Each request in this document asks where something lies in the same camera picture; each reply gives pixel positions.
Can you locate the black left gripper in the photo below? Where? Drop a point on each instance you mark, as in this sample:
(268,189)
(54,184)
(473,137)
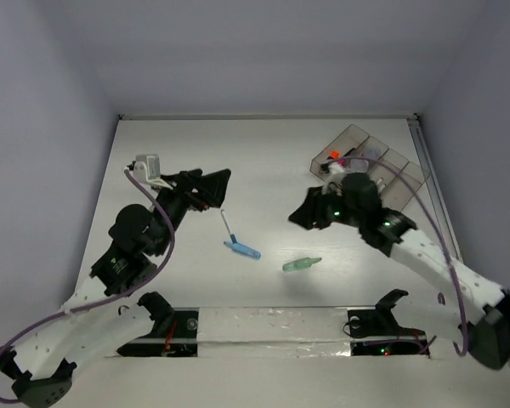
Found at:
(212,185)

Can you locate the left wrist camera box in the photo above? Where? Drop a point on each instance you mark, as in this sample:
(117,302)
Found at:
(146,168)

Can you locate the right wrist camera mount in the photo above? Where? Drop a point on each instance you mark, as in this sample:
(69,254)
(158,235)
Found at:
(333,172)

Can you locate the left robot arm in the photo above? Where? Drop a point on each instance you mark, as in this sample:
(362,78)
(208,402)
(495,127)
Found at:
(109,308)

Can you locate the clear jar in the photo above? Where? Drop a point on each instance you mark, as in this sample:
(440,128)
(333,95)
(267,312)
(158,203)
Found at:
(358,165)
(373,152)

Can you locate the white front board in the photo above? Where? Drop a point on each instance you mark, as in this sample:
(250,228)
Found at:
(295,357)

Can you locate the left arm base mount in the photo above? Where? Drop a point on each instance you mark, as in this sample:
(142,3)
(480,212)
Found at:
(173,333)

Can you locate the blue utility knife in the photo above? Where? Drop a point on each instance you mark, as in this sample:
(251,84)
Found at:
(243,250)

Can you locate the clear four-compartment organizer tray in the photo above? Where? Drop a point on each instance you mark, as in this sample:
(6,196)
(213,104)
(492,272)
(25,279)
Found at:
(396,177)

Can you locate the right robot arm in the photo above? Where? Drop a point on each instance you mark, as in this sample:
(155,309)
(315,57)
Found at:
(476,312)

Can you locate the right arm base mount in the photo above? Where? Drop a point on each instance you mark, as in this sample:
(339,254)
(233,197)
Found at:
(375,331)

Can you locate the orange highlighter marker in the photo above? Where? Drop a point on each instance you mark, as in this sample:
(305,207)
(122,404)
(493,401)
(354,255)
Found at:
(333,156)

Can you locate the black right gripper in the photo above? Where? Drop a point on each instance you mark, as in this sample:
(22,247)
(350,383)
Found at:
(312,209)

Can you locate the green utility knife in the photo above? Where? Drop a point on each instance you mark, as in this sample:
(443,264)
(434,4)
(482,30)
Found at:
(300,264)

